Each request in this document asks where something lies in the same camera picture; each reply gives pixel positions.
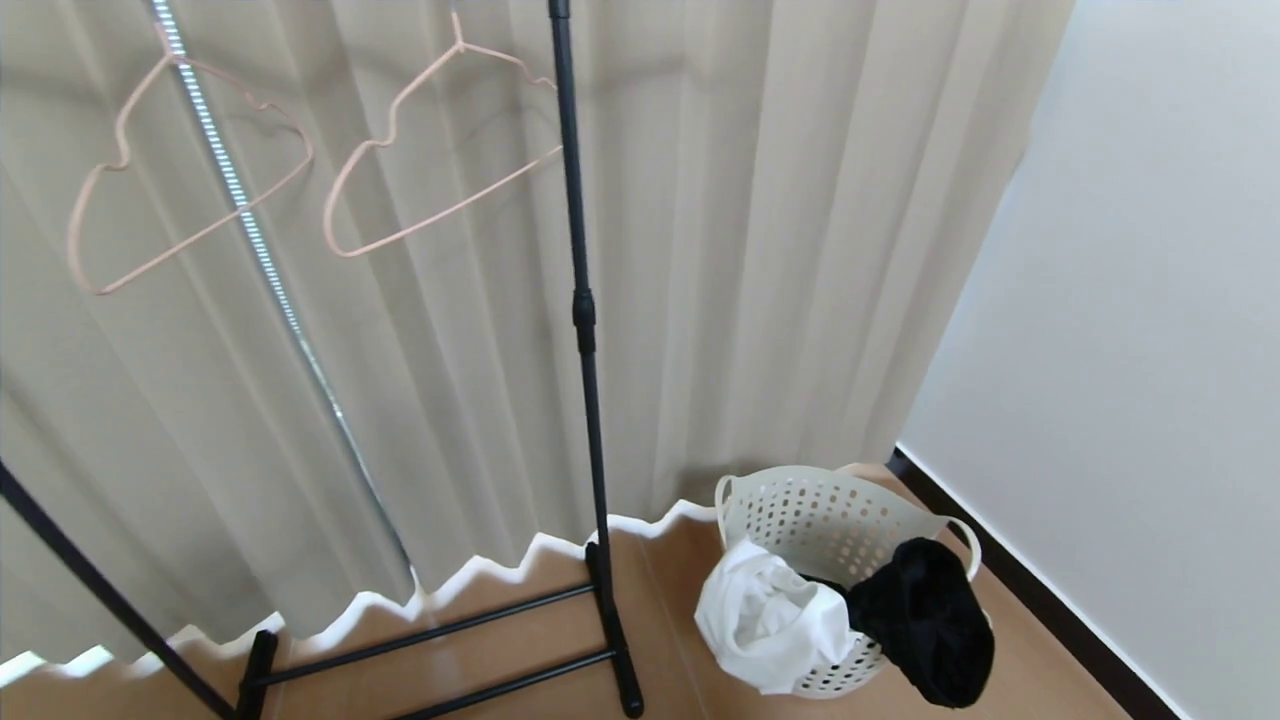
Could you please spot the white printed t-shirt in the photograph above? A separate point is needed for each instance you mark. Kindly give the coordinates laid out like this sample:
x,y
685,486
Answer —
x,y
770,620

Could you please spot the white laundry basket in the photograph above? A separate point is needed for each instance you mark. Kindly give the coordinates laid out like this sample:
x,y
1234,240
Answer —
x,y
820,510

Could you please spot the black clothes rack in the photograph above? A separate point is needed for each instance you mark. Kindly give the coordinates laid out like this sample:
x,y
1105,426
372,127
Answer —
x,y
584,320

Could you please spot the pink clothes hanger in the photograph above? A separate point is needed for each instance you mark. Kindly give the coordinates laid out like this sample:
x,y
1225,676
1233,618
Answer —
x,y
200,238
440,212

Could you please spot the black garment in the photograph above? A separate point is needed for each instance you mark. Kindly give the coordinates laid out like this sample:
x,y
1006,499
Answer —
x,y
930,620

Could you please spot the beige curtain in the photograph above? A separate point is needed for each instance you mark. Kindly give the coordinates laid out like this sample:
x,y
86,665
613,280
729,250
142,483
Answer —
x,y
780,250

